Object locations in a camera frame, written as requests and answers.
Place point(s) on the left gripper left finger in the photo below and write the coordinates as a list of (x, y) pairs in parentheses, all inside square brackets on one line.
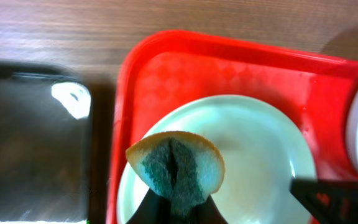
[(153, 209)]

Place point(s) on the green yellow sponge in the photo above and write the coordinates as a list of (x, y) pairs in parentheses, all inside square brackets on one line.
[(181, 167)]

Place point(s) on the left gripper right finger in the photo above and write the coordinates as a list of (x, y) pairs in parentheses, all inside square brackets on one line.
[(208, 213)]

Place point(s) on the red plastic tray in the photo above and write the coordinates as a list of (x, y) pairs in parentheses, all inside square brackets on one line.
[(174, 67)]

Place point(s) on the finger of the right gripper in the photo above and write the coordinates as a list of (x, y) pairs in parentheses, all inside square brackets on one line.
[(328, 201)]

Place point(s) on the black rectangular tray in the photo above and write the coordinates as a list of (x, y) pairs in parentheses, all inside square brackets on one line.
[(45, 123)]

